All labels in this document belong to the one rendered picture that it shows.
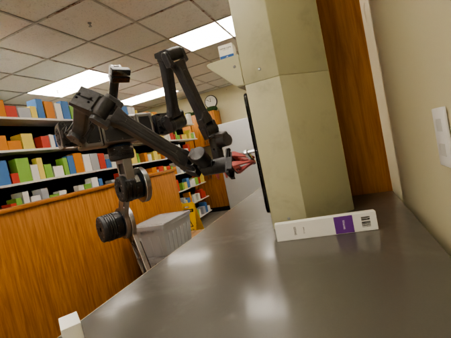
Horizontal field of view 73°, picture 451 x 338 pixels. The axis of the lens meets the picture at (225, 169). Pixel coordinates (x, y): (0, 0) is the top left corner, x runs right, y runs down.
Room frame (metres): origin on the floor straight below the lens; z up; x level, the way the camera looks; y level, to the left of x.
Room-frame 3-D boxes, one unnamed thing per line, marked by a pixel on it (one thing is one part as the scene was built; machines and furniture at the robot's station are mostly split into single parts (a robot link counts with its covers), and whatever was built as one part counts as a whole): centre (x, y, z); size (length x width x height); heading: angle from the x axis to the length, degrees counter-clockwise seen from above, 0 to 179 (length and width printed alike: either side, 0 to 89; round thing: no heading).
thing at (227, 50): (1.07, -0.09, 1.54); 0.05 x 0.05 x 0.06; 74
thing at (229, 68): (1.15, -0.12, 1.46); 0.32 x 0.12 x 0.10; 159
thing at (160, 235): (3.28, 0.78, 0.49); 0.60 x 0.42 x 0.33; 159
